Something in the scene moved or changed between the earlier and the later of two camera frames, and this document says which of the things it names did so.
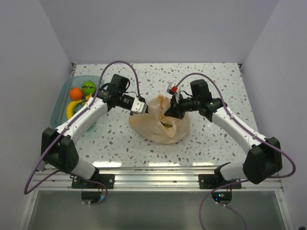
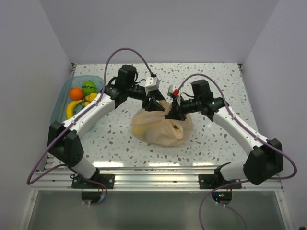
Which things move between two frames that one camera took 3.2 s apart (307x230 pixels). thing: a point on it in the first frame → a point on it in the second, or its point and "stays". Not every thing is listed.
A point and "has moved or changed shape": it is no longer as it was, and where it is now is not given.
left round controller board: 93,198 stays
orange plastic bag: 154,126 has moved or changed shape
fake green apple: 88,87 stays
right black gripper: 175,109 stays
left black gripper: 131,112 → 154,105
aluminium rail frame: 171,177 stays
